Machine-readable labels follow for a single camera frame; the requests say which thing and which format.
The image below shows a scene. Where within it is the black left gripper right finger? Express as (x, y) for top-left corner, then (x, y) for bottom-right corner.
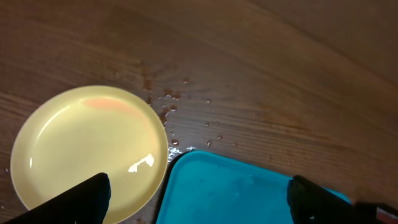
(287, 175), (383, 224)

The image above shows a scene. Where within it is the blue plastic tray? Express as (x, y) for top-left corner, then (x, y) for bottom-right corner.
(155, 149), (352, 224)

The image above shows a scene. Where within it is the black tray with red water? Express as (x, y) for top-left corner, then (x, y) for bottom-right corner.
(355, 202), (397, 224)

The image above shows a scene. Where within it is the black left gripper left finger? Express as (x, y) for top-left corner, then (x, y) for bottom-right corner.
(5, 172), (111, 224)

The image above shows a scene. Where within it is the yellow plate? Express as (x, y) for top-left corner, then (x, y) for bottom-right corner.
(10, 86), (168, 223)

